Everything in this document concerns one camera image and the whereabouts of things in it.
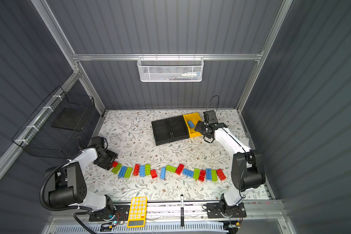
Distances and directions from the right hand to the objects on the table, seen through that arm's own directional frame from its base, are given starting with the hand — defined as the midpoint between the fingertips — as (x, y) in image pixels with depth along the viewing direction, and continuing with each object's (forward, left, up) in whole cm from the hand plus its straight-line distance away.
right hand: (201, 128), depth 91 cm
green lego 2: (-22, +33, -12) cm, 42 cm away
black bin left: (+7, +27, -13) cm, 31 cm away
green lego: (-24, +45, -13) cm, 52 cm away
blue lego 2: (-23, +36, -12) cm, 45 cm away
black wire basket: (-12, +77, +15) cm, 79 cm away
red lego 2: (-21, +14, -14) cm, 29 cm away
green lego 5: (-26, -6, -13) cm, 29 cm away
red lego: (-23, +40, -12) cm, 47 cm away
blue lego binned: (+13, +6, -12) cm, 18 cm away
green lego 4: (-24, +4, -14) cm, 28 cm away
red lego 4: (-24, -11, -14) cm, 30 cm away
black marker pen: (-43, +13, -14) cm, 47 cm away
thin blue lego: (-24, +24, -13) cm, 36 cm away
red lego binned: (-20, +53, -9) cm, 57 cm away
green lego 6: (-23, +52, -12) cm, 58 cm away
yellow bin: (+18, +3, -11) cm, 21 cm away
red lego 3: (-26, +1, -13) cm, 29 cm away
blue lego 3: (-24, +9, -13) cm, 28 cm away
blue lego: (-24, +48, -13) cm, 55 cm away
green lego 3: (-21, +19, -14) cm, 32 cm away
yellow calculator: (-47, +35, -11) cm, 59 cm away
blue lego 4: (-25, -3, -13) cm, 28 cm away
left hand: (-17, +55, -12) cm, 58 cm away
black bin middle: (+8, +15, -10) cm, 19 cm away
